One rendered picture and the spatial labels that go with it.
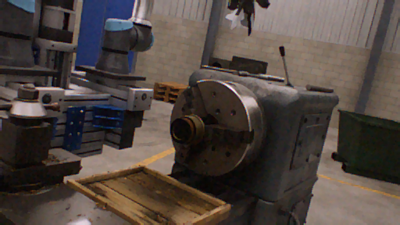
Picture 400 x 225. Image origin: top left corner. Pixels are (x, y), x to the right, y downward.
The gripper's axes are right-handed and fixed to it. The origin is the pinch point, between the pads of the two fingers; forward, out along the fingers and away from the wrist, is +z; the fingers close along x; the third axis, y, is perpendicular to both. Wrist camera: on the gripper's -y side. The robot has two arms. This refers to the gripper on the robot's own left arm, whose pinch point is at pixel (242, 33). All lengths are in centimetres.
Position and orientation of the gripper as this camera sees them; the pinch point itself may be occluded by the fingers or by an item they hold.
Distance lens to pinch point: 146.3
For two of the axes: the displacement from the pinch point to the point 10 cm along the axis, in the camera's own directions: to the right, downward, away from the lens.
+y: -8.0, -2.5, 5.5
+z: -1.9, 9.7, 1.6
